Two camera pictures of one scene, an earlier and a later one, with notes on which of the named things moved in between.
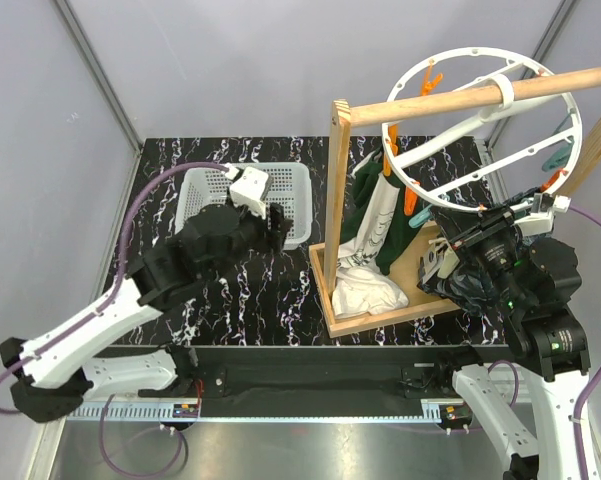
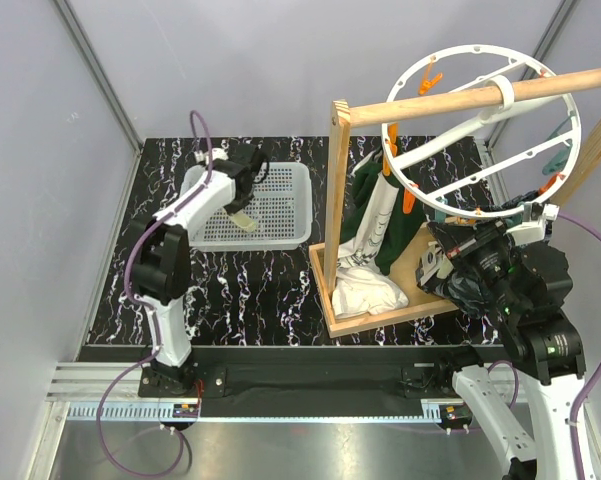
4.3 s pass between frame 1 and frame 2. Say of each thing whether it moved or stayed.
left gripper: moved
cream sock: stayed
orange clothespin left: stayed
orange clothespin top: stayed
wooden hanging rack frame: stayed
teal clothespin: moved
